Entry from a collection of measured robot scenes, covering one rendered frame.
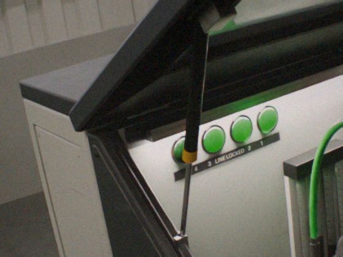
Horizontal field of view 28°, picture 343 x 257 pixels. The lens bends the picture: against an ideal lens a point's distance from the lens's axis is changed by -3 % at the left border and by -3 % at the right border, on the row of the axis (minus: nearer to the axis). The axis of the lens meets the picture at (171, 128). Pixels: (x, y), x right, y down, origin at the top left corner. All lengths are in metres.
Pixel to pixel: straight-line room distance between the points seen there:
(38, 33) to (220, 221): 3.70
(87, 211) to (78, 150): 0.12
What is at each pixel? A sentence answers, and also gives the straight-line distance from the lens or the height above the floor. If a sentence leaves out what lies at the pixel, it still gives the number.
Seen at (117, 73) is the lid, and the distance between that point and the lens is 0.91.
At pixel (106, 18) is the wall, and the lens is 4.99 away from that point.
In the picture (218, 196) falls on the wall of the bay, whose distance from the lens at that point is 1.24.
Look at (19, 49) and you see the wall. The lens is 4.78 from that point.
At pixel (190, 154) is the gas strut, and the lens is 0.90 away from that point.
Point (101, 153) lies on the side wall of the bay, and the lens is 1.09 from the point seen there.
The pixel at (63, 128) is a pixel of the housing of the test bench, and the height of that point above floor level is 1.44.
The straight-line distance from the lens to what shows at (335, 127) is 1.15.
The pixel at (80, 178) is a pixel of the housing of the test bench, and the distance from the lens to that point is 1.20.
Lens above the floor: 1.77
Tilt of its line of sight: 18 degrees down
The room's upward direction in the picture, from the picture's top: 9 degrees counter-clockwise
